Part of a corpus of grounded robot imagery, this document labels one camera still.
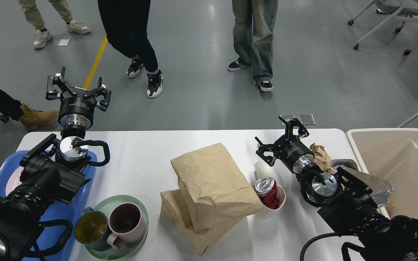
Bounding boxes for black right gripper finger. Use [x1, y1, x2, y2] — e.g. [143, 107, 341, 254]
[255, 137, 280, 167]
[278, 116, 309, 142]

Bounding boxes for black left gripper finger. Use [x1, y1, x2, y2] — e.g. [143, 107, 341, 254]
[84, 76, 112, 111]
[45, 67, 77, 100]

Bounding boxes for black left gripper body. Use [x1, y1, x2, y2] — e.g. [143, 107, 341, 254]
[58, 97, 94, 129]

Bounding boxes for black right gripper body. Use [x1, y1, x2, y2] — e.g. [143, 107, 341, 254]
[278, 141, 315, 174]

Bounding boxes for teal mug yellow inside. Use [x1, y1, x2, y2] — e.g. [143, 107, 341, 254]
[75, 207, 111, 252]

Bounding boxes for pink mug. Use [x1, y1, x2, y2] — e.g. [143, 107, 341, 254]
[107, 203, 146, 250]

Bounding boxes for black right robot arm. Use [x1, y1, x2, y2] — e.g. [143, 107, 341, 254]
[256, 118, 418, 261]

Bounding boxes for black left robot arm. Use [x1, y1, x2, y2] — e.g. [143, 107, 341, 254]
[0, 67, 112, 261]

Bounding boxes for metal floor socket plate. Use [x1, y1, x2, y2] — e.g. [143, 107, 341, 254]
[280, 113, 316, 126]

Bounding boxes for crumpled brown paper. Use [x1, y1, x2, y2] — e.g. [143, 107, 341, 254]
[309, 143, 336, 174]

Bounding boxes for crushed red soda can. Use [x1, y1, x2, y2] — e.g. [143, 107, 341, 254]
[254, 177, 280, 210]

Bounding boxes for white paper cup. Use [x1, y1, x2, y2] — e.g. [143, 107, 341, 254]
[254, 160, 290, 219]

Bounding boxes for white paper scrap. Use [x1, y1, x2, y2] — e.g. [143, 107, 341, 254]
[57, 38, 71, 46]

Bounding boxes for person in beige trousers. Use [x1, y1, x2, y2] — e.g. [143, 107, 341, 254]
[16, 0, 91, 50]

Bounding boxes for grey crumpled wrapper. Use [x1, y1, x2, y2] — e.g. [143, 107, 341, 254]
[331, 159, 359, 170]

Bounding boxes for upper brown paper bag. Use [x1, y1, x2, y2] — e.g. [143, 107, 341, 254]
[171, 143, 263, 231]

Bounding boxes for seated person tan boots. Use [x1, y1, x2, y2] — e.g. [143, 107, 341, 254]
[0, 89, 59, 132]

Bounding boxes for person in black trousers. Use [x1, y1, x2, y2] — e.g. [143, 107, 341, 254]
[98, 0, 164, 99]

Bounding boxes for clear plastic wrapper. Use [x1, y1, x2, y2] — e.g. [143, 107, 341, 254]
[332, 165, 394, 207]

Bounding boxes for pink plate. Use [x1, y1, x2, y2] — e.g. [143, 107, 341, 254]
[5, 166, 24, 196]

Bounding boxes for green plate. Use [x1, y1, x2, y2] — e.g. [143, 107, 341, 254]
[85, 195, 149, 261]

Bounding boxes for blue plastic tray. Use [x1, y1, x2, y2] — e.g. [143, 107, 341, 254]
[0, 150, 95, 261]

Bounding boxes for beige plastic bin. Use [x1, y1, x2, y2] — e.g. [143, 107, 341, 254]
[346, 128, 418, 219]

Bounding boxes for white office chair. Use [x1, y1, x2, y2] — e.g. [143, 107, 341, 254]
[347, 0, 418, 56]

